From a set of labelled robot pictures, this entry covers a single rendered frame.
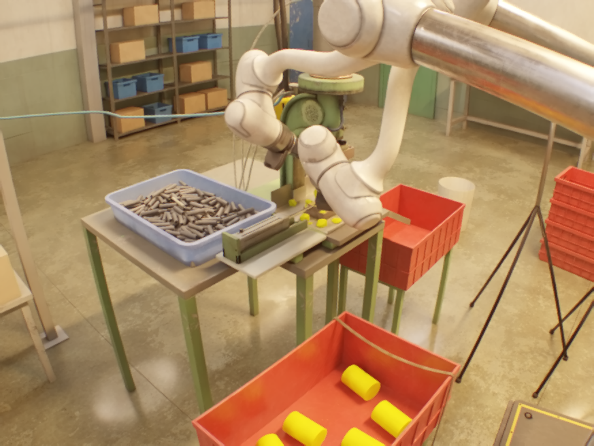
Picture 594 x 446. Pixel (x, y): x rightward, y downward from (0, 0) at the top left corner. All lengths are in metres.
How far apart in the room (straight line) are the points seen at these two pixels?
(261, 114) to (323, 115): 0.32
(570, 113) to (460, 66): 0.18
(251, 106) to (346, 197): 0.36
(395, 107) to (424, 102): 6.33
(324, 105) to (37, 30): 5.28
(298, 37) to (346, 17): 7.45
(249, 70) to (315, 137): 0.30
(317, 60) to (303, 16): 6.99
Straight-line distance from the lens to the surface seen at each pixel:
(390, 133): 1.13
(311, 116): 1.57
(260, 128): 1.28
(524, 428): 1.95
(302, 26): 8.13
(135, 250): 1.63
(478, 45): 0.73
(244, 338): 2.66
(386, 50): 0.78
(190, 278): 1.43
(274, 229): 1.47
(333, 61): 1.09
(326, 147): 1.17
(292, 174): 1.72
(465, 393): 2.46
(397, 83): 1.15
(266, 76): 1.33
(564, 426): 2.03
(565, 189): 3.52
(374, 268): 1.83
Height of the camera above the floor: 1.73
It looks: 27 degrees down
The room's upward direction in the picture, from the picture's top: straight up
